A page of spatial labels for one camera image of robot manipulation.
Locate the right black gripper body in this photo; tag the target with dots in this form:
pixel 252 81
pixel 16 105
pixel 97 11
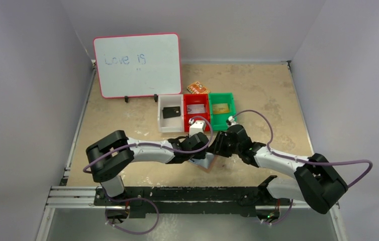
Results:
pixel 220 146

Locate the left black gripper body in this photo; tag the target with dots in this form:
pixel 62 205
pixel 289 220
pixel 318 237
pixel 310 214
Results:
pixel 201 151

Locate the green plastic bin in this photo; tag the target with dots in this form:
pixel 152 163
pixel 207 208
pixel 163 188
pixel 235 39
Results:
pixel 218 121

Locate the white plastic bin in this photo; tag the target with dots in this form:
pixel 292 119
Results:
pixel 170 125

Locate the red plastic bin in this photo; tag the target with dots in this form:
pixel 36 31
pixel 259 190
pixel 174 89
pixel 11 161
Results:
pixel 195 99

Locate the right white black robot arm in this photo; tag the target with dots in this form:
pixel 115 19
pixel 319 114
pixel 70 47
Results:
pixel 316 182

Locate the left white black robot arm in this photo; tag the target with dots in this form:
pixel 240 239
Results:
pixel 112 154

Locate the silver credit card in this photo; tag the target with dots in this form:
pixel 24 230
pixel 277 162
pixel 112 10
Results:
pixel 195 108

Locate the gold credit card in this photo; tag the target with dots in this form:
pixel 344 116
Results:
pixel 220 108

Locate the black credit card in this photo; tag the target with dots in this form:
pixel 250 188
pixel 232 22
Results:
pixel 171 111

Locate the orange spiral notebook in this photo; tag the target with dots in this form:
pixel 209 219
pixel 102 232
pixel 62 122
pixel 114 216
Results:
pixel 197 88

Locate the pink framed whiteboard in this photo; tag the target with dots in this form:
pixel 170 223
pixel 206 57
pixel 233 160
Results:
pixel 138 65

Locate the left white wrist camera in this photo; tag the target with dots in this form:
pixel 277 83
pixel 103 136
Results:
pixel 196 126

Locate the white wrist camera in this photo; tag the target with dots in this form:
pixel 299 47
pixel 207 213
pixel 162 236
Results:
pixel 196 126
pixel 231 121

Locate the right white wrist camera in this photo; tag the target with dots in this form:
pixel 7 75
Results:
pixel 231 121

